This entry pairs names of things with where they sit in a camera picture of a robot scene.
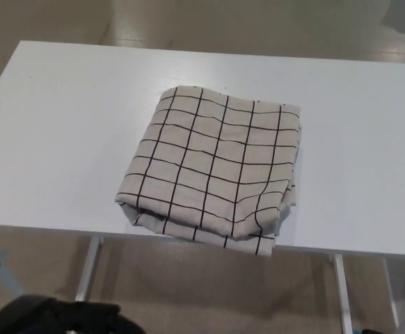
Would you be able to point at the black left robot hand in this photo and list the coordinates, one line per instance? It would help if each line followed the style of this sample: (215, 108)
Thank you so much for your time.
(49, 318)

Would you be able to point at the white towel with black grid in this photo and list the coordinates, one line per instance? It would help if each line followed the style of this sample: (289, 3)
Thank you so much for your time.
(216, 163)

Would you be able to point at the white metal table leg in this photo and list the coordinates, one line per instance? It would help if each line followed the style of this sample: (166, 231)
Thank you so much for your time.
(342, 295)
(391, 295)
(89, 268)

